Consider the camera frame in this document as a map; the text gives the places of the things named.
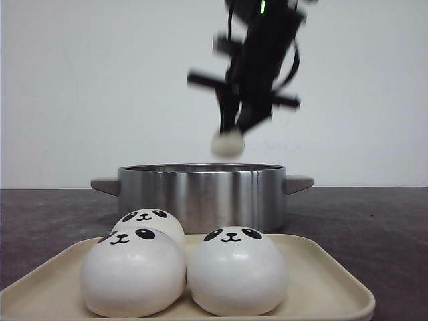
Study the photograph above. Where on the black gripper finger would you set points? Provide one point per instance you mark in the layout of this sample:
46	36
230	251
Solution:
229	105
254	110

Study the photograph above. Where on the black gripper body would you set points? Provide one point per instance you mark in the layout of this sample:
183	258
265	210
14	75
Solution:
256	61

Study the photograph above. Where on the panda bun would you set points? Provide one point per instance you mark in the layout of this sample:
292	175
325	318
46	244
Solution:
133	272
237	271
227	144
154	218

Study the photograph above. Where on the stainless steel steamer pot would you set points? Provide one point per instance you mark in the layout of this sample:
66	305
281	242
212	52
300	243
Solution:
207	196

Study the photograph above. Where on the beige square plastic tray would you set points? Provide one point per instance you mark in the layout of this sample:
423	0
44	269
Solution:
320	288

